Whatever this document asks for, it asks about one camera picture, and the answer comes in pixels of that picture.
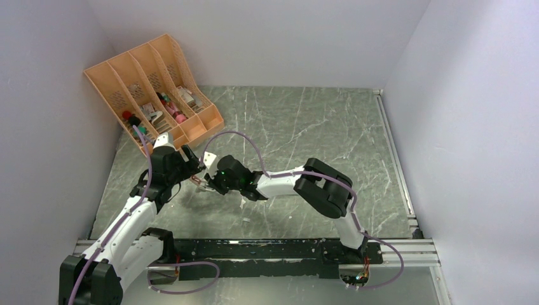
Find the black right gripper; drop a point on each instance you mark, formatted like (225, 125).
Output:
(211, 180)

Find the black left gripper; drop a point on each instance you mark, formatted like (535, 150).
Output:
(190, 166)

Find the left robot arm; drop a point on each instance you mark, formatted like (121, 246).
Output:
(105, 270)

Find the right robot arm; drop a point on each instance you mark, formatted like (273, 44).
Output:
(324, 188)

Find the grey white stapler in organizer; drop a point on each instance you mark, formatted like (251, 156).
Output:
(156, 117)

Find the black round stamp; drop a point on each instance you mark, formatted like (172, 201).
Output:
(134, 120)

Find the peach plastic file organizer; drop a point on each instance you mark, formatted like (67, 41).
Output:
(132, 78)

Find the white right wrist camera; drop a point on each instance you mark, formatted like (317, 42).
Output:
(210, 160)

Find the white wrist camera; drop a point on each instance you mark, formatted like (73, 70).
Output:
(210, 160)
(164, 140)

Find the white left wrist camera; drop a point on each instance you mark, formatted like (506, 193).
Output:
(164, 140)

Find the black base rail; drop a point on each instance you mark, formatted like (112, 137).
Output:
(321, 257)

